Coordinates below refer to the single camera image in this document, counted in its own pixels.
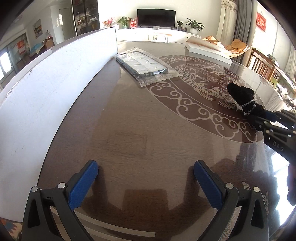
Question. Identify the orange lounge chair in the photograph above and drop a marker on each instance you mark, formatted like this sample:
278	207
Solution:
235	49

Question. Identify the black sock with white dots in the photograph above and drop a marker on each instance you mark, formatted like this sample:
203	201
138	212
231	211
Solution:
244	97

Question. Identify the white flat box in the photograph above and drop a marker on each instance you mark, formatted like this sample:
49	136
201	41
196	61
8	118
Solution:
205	48

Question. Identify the white divided organizer box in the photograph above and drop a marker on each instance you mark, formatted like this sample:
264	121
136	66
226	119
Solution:
34	104

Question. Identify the grey window curtain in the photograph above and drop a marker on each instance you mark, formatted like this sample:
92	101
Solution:
245	21

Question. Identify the black flat screen television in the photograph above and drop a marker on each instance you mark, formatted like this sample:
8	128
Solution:
156	17

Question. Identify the green potted plant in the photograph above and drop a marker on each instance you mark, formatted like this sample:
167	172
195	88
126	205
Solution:
194	26

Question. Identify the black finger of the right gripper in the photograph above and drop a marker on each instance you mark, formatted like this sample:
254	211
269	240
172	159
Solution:
262	124
285	117

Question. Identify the red wall hanging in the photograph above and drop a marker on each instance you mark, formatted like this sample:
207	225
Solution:
261	21

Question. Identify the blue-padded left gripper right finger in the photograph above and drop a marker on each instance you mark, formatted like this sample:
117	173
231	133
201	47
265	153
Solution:
252	222

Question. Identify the phone case in plastic bag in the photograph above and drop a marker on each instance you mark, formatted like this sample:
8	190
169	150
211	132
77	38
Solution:
146	68

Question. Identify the white TV cabinet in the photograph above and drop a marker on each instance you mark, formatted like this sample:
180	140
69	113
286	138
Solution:
153	35

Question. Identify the wooden dining chair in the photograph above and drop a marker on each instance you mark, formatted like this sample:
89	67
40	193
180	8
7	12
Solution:
261	64

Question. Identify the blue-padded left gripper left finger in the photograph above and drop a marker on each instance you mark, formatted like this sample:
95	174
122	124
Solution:
38	221

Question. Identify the white standing air conditioner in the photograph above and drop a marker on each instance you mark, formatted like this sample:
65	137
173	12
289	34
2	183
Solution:
227	23

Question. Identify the red flower arrangement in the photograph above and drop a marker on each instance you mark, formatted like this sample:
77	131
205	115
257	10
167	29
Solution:
109	22

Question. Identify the dark glass display cabinet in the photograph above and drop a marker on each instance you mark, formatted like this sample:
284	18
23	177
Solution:
86	16

